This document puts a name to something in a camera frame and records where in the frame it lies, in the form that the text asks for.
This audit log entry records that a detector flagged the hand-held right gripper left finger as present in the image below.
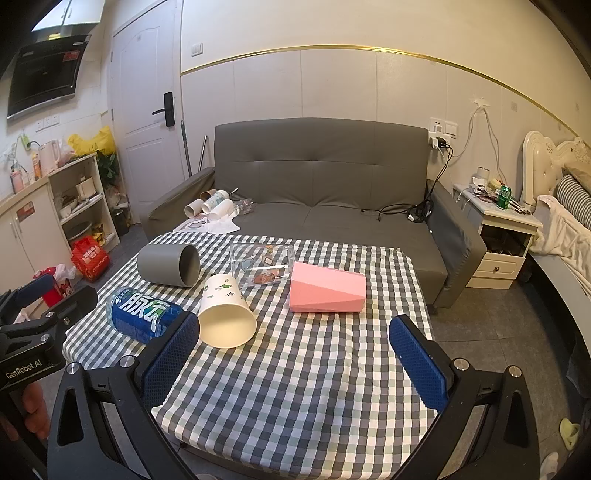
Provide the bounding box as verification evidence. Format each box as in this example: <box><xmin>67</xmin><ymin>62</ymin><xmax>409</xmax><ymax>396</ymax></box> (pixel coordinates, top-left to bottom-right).
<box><xmin>46</xmin><ymin>310</ymin><xmax>204</xmax><ymax>480</ymax></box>

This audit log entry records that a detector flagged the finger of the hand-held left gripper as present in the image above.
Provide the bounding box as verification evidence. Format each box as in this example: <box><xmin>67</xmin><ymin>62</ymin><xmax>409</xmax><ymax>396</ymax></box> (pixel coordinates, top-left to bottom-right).
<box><xmin>41</xmin><ymin>286</ymin><xmax>99</xmax><ymax>332</ymax></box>
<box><xmin>0</xmin><ymin>274</ymin><xmax>56</xmax><ymax>324</ymax></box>

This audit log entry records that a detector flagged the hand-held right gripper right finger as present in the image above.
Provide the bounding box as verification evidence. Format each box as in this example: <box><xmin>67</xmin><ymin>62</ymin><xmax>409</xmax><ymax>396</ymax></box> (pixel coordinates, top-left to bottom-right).
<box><xmin>388</xmin><ymin>315</ymin><xmax>543</xmax><ymax>480</ymax></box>

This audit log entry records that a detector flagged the white paper cup leaf print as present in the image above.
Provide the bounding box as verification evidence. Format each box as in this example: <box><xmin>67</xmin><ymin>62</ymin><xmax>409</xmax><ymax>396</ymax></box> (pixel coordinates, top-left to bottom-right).
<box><xmin>198</xmin><ymin>273</ymin><xmax>257</xmax><ymax>348</ymax></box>

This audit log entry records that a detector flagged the grey cup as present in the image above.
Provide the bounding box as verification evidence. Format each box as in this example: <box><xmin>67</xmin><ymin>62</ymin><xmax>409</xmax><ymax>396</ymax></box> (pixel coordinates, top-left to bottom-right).
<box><xmin>137</xmin><ymin>243</ymin><xmax>201</xmax><ymax>288</ymax></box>

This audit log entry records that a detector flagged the pink faceted cup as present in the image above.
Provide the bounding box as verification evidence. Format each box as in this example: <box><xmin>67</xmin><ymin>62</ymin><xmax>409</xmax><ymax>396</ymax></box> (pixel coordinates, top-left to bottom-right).
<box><xmin>289</xmin><ymin>262</ymin><xmax>367</xmax><ymax>315</ymax></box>

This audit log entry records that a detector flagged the clear printed glass cup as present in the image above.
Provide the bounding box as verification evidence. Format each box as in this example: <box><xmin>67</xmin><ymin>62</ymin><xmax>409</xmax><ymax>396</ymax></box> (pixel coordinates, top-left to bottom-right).
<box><xmin>229</xmin><ymin>242</ymin><xmax>296</xmax><ymax>289</ymax></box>

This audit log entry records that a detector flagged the green printed paper cup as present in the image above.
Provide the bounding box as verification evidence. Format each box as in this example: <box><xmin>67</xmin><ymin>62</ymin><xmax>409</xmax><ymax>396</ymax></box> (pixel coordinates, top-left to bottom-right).
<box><xmin>202</xmin><ymin>189</ymin><xmax>230</xmax><ymax>214</ymax></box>

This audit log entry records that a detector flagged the person's left hand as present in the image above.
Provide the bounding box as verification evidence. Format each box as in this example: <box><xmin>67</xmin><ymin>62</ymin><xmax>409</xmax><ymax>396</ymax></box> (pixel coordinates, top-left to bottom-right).
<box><xmin>21</xmin><ymin>382</ymin><xmax>49</xmax><ymax>440</ymax></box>

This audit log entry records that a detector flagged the red and white plastic bag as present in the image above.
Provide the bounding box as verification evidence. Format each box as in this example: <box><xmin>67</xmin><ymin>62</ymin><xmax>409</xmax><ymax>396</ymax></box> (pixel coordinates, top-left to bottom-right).
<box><xmin>32</xmin><ymin>264</ymin><xmax>77</xmax><ymax>306</ymax></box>

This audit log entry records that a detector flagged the blue drink bottle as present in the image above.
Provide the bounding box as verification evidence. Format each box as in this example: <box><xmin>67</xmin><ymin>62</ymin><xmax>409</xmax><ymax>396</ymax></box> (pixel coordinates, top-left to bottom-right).
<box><xmin>106</xmin><ymin>287</ymin><xmax>186</xmax><ymax>344</ymax></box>

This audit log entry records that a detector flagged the white kitchen cabinet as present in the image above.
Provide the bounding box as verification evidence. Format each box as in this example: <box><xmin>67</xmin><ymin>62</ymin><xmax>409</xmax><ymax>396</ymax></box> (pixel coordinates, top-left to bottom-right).
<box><xmin>0</xmin><ymin>178</ymin><xmax>64</xmax><ymax>298</ymax></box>

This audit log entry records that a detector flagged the white open shelf unit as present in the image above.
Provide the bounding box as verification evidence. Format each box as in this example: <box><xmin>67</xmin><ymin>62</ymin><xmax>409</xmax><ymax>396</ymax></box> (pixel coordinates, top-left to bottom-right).
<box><xmin>47</xmin><ymin>153</ymin><xmax>122</xmax><ymax>252</ymax></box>

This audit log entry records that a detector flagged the checkered tablecloth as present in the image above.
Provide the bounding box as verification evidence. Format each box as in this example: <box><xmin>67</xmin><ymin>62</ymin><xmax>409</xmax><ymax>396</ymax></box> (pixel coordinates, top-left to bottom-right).
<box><xmin>62</xmin><ymin>231</ymin><xmax>439</xmax><ymax>480</ymax></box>

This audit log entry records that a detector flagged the pink kettle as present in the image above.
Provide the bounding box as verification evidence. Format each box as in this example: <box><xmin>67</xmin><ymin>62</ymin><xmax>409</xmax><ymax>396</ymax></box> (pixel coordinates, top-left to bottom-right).
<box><xmin>38</xmin><ymin>140</ymin><xmax>62</xmax><ymax>176</ymax></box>

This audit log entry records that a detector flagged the white tissue paper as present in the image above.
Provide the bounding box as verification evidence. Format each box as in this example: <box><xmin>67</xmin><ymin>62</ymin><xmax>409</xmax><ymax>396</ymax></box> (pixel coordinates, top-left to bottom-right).
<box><xmin>173</xmin><ymin>216</ymin><xmax>242</xmax><ymax>236</ymax></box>

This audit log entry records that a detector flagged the white nightstand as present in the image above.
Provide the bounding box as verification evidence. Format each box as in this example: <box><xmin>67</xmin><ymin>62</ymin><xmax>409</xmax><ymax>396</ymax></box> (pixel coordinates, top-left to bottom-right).
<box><xmin>451</xmin><ymin>182</ymin><xmax>544</xmax><ymax>291</ymax></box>

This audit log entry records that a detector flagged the yellow plastic bag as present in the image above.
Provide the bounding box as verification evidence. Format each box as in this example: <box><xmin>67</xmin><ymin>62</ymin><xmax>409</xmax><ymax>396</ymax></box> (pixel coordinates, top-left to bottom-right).
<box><xmin>68</xmin><ymin>127</ymin><xmax>117</xmax><ymax>158</ymax></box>

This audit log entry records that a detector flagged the yellow slipper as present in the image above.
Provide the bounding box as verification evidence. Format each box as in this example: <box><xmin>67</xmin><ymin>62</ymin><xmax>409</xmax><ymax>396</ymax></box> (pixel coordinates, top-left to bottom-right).
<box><xmin>559</xmin><ymin>418</ymin><xmax>581</xmax><ymax>450</ymax></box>

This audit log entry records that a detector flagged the white slipper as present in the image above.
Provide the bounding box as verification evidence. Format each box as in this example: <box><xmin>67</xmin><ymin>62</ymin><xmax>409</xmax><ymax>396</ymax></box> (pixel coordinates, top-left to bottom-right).
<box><xmin>539</xmin><ymin>452</ymin><xmax>560</xmax><ymax>480</ymax></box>

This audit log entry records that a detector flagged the cream blanket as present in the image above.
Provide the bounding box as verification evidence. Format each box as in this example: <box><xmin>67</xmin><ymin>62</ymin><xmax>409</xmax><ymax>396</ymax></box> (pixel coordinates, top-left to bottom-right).
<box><xmin>529</xmin><ymin>194</ymin><xmax>591</xmax><ymax>274</ymax></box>

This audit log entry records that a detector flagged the grey sofa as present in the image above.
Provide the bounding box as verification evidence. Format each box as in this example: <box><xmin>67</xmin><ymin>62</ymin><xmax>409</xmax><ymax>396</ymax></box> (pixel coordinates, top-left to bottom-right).
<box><xmin>140</xmin><ymin>121</ymin><xmax>488</xmax><ymax>310</ymax></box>

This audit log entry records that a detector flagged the black range hood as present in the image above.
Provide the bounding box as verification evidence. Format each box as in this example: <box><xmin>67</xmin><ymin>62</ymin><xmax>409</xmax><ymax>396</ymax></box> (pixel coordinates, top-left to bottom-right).
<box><xmin>6</xmin><ymin>34</ymin><xmax>92</xmax><ymax>121</ymax></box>

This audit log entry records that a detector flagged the white door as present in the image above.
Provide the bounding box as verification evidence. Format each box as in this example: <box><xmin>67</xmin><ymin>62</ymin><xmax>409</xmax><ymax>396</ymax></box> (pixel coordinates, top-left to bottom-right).
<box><xmin>110</xmin><ymin>0</ymin><xmax>186</xmax><ymax>223</ymax></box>

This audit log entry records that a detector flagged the checkered pillow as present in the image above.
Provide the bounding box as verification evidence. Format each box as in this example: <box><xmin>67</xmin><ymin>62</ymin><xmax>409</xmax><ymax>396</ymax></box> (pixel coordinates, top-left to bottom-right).
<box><xmin>553</xmin><ymin>174</ymin><xmax>591</xmax><ymax>219</ymax></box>

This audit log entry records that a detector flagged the cream bed headboard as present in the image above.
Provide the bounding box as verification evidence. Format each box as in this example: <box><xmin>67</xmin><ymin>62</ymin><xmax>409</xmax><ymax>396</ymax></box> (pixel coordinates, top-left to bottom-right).
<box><xmin>522</xmin><ymin>130</ymin><xmax>591</xmax><ymax>205</ymax></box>

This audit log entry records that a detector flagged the black cable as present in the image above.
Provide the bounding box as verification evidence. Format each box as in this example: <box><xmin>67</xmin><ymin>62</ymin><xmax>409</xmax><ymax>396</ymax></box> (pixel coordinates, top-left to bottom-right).
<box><xmin>360</xmin><ymin>148</ymin><xmax>455</xmax><ymax>223</ymax></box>

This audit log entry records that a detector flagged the grey bed frame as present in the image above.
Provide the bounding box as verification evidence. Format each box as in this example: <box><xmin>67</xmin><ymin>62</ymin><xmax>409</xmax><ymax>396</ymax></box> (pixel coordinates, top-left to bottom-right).
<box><xmin>525</xmin><ymin>251</ymin><xmax>591</xmax><ymax>374</ymax></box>

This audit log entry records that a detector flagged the mop handle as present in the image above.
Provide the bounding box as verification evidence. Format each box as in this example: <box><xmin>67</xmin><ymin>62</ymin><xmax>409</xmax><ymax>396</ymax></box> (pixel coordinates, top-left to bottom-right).
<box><xmin>180</xmin><ymin>121</ymin><xmax>193</xmax><ymax>178</ymax></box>

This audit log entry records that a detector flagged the black door lock handle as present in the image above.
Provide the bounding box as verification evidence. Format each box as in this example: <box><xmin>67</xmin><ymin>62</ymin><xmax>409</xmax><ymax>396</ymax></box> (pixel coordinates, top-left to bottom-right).
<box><xmin>152</xmin><ymin>91</ymin><xmax>175</xmax><ymax>126</ymax></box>

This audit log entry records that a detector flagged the white wall outlet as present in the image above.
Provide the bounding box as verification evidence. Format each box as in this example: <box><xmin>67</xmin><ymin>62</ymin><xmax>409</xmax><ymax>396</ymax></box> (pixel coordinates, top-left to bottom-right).
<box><xmin>429</xmin><ymin>117</ymin><xmax>459</xmax><ymax>140</ymax></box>

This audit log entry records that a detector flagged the white cable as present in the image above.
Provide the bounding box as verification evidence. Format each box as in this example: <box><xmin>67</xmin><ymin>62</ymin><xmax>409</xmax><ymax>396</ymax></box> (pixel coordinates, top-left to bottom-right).
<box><xmin>455</xmin><ymin>99</ymin><xmax>505</xmax><ymax>204</ymax></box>

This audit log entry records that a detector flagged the white wall cabinet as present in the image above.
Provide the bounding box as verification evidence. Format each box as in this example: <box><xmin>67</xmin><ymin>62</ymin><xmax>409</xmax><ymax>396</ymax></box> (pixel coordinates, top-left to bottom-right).
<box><xmin>31</xmin><ymin>0</ymin><xmax>107</xmax><ymax>32</ymax></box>

